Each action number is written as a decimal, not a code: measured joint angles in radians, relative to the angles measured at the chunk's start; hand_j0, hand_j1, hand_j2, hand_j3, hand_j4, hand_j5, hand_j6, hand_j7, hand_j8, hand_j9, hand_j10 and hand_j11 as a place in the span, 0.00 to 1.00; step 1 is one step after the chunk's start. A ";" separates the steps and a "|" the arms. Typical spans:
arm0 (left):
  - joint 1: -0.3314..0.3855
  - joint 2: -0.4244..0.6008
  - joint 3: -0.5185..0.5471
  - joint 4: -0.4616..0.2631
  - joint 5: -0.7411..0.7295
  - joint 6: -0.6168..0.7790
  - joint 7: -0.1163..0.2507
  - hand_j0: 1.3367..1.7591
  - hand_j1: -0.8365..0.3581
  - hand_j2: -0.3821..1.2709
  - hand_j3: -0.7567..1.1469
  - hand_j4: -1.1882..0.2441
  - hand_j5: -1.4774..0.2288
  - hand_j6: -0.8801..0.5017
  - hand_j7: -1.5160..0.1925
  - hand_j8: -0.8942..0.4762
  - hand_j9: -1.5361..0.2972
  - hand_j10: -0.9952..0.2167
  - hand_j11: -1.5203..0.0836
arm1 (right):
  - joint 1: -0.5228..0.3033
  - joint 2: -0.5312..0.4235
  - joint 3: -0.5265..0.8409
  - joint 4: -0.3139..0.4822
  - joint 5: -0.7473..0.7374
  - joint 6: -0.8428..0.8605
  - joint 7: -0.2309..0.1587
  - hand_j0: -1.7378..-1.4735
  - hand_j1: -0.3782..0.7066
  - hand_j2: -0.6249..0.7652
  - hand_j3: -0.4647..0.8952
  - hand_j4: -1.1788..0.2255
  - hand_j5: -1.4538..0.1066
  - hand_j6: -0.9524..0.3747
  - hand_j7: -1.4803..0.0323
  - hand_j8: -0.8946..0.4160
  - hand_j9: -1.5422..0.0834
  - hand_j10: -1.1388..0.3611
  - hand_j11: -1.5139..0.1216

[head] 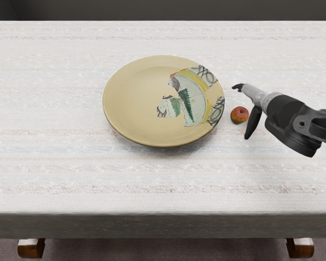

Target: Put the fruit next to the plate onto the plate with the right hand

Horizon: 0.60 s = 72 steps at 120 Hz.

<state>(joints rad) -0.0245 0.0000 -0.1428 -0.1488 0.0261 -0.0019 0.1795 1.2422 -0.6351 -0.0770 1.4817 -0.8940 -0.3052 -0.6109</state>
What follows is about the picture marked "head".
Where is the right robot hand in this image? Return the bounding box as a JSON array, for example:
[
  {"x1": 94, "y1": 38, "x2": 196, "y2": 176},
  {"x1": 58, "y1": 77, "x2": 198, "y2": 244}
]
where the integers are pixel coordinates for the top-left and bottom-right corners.
[{"x1": 231, "y1": 83, "x2": 271, "y2": 140}]

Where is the beige patterned plate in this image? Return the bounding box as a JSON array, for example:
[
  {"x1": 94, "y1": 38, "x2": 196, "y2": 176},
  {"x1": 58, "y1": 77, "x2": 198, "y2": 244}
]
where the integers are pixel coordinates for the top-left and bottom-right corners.
[{"x1": 102, "y1": 55, "x2": 225, "y2": 148}]

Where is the small red apple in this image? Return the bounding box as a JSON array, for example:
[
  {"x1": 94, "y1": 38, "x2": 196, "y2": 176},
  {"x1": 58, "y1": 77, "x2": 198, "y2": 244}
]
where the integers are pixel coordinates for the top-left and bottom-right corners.
[{"x1": 230, "y1": 106, "x2": 249, "y2": 125}]

